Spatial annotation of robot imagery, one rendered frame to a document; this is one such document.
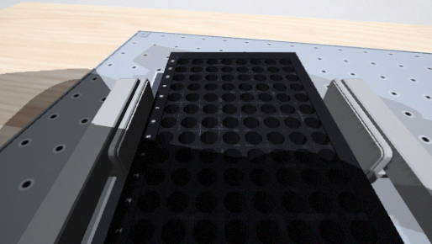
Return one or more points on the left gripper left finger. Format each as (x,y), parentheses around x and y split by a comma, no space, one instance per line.
(106,149)

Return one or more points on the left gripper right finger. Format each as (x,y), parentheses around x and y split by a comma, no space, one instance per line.
(382,145)

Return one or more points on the black well plate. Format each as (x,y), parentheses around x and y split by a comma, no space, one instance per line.
(235,150)

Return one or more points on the grey perforated breadboard plate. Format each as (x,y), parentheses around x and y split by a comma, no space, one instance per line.
(34,157)

